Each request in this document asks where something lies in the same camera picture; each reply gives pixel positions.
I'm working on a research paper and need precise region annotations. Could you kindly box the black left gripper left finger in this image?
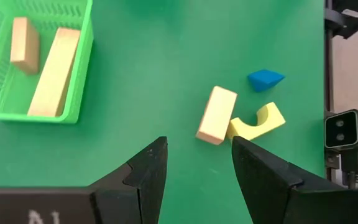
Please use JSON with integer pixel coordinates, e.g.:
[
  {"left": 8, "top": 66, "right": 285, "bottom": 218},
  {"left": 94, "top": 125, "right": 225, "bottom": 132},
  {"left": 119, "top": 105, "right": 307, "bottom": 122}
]
[{"left": 90, "top": 136, "right": 168, "bottom": 224}]

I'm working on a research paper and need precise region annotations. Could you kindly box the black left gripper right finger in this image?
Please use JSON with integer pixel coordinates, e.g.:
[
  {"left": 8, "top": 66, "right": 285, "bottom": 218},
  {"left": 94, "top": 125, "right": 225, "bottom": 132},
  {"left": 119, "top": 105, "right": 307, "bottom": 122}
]
[{"left": 232, "top": 136, "right": 343, "bottom": 224}]

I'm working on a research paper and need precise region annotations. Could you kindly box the yellow arch block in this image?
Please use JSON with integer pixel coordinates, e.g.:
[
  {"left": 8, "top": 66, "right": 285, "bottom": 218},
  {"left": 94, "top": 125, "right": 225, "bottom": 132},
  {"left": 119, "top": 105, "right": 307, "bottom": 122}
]
[{"left": 226, "top": 101, "right": 287, "bottom": 141}]

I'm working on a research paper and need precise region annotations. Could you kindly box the long natural wood block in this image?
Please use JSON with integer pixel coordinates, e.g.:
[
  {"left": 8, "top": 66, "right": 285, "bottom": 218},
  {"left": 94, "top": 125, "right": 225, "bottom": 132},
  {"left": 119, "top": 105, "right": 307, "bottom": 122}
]
[{"left": 27, "top": 27, "right": 81, "bottom": 118}]

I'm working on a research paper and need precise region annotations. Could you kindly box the wide natural wood block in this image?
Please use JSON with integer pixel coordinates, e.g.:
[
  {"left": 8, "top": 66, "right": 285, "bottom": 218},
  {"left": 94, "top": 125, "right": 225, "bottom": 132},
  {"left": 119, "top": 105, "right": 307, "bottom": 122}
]
[{"left": 195, "top": 85, "right": 238, "bottom": 146}]

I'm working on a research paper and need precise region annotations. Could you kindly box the blue triangular block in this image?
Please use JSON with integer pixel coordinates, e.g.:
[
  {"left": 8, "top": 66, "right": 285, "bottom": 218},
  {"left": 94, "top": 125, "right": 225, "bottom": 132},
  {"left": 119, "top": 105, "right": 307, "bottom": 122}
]
[{"left": 247, "top": 68, "right": 286, "bottom": 93}]

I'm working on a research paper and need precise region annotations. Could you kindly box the green table mat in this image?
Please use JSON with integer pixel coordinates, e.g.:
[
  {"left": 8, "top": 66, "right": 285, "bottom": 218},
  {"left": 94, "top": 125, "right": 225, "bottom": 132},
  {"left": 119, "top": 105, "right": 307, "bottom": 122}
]
[{"left": 0, "top": 0, "right": 326, "bottom": 224}]

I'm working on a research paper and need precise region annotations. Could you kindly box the short natural wood block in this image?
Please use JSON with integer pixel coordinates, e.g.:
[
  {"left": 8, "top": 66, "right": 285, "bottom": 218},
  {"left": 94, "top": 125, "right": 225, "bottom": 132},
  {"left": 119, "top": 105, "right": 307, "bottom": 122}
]
[{"left": 10, "top": 17, "right": 40, "bottom": 75}]

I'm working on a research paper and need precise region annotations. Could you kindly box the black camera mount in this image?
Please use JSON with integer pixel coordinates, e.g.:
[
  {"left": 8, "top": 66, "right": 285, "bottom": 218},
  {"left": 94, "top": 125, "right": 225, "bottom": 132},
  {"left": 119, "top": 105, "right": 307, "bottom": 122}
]
[{"left": 324, "top": 151, "right": 358, "bottom": 190}]

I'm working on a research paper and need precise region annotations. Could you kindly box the grey depth camera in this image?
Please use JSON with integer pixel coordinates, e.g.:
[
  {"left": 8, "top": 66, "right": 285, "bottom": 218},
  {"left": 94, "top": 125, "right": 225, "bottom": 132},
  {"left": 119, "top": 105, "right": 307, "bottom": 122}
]
[{"left": 324, "top": 108, "right": 358, "bottom": 154}]

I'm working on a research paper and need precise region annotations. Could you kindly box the black frame with white label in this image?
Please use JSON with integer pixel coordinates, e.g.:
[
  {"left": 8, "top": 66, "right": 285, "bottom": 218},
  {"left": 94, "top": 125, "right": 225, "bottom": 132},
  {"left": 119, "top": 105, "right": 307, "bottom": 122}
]
[{"left": 324, "top": 0, "right": 358, "bottom": 40}]

